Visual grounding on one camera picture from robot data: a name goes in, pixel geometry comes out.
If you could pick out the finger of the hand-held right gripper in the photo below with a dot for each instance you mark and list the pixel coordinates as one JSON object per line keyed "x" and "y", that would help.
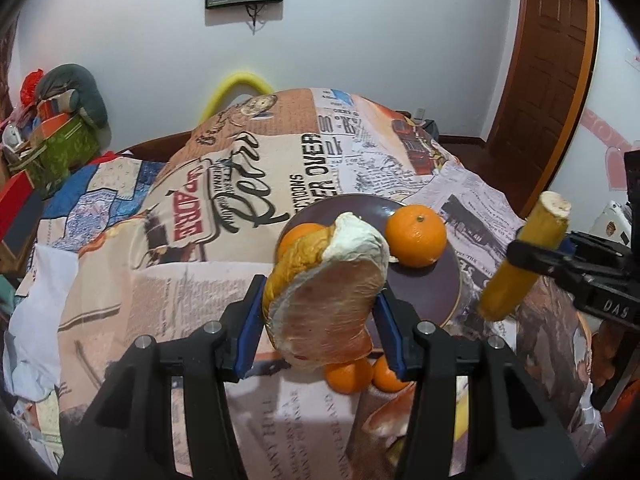
{"x": 535, "y": 260}
{"x": 595, "y": 245}

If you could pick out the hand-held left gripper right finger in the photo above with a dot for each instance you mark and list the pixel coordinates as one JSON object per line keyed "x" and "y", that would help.
{"x": 389, "y": 332}

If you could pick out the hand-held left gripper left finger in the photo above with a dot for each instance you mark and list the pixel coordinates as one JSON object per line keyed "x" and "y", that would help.
{"x": 250, "y": 332}

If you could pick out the orange tangerine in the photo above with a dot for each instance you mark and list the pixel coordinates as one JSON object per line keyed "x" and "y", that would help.
{"x": 348, "y": 376}
{"x": 297, "y": 240}
{"x": 416, "y": 235}
{"x": 388, "y": 375}

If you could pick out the dark purple plate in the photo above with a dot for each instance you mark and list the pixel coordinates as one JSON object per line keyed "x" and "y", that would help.
{"x": 425, "y": 290}

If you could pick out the peeled pomelo wedge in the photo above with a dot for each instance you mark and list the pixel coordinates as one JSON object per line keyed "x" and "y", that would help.
{"x": 330, "y": 300}

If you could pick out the white appliance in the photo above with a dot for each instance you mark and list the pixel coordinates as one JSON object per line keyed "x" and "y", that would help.
{"x": 612, "y": 222}

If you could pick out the newspaper print tablecloth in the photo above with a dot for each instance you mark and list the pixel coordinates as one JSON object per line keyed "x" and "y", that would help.
{"x": 200, "y": 240}

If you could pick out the brown wooden door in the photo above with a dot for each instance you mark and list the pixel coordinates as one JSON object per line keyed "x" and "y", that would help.
{"x": 545, "y": 65}

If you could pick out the white cloth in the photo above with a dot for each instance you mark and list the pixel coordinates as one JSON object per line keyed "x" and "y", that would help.
{"x": 30, "y": 325}

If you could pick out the yellow foam hoop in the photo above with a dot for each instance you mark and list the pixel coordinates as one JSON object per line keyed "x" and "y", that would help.
{"x": 235, "y": 92}

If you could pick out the red box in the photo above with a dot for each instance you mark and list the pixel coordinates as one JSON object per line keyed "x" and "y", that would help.
{"x": 17, "y": 210}

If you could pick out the grey green cushion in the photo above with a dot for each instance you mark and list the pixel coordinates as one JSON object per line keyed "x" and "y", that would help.
{"x": 75, "y": 92}

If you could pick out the red gift bag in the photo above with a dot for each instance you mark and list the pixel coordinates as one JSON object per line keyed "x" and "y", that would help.
{"x": 30, "y": 85}

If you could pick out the pink wall sticker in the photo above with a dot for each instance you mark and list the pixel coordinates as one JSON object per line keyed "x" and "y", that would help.
{"x": 607, "y": 145}

